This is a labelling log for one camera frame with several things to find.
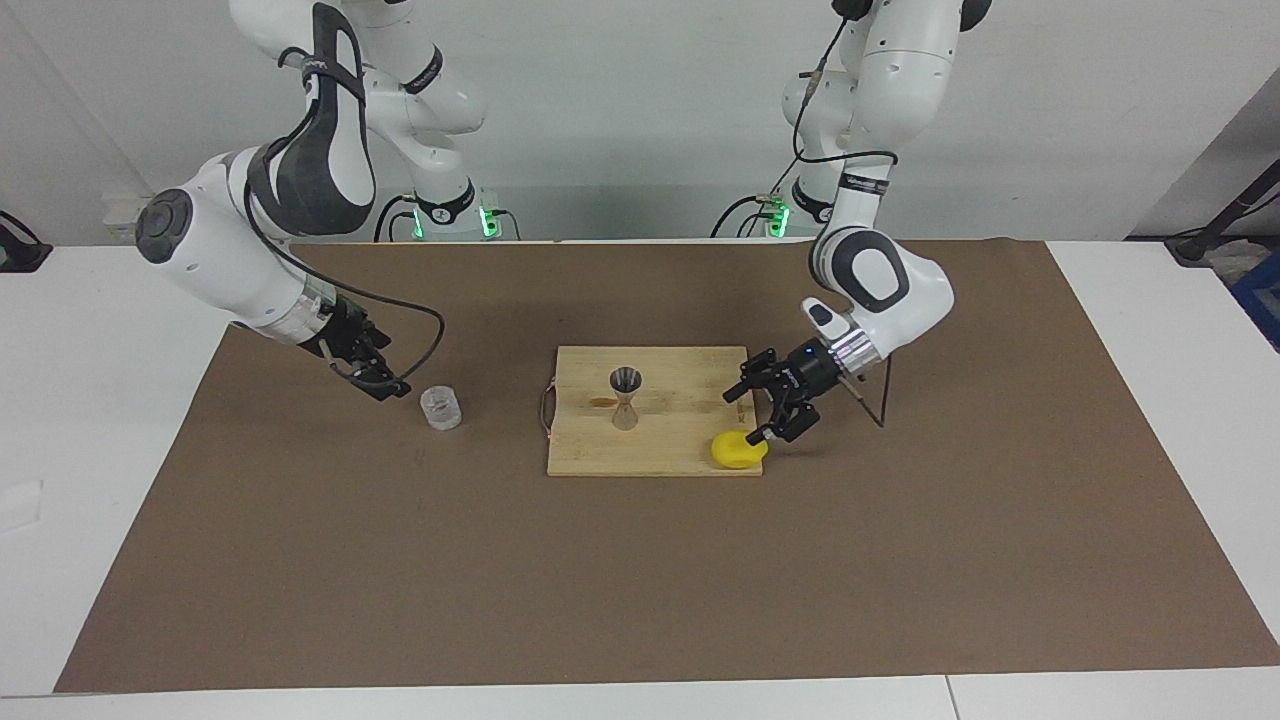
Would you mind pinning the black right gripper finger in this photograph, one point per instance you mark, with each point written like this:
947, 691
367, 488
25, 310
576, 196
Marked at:
378, 385
376, 350

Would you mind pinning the wooden cutting board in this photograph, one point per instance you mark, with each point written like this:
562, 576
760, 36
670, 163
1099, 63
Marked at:
670, 440

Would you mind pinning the black clamp mount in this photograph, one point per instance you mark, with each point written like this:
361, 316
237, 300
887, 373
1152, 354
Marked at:
20, 255

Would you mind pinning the clear plastic cup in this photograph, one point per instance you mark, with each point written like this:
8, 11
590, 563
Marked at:
441, 410

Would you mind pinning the white tape patch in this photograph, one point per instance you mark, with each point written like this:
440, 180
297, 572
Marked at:
20, 505

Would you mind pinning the black stand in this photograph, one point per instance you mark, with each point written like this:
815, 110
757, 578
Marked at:
1215, 225

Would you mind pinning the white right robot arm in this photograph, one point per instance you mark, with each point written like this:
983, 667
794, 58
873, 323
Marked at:
220, 260

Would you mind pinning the yellow lemon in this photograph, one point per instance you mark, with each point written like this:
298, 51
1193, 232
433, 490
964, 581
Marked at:
735, 452

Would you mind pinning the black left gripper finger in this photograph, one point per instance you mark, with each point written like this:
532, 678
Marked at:
795, 420
758, 370

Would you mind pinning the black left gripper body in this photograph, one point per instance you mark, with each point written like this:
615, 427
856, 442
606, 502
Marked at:
805, 375

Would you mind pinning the brown table mat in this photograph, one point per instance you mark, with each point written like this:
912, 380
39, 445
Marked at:
300, 550

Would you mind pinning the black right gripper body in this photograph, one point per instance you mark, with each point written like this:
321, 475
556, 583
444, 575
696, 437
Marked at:
345, 330

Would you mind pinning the metal jigger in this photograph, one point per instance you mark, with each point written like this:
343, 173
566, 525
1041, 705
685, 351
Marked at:
626, 382

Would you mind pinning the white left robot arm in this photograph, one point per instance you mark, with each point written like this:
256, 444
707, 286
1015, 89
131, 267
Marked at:
900, 60

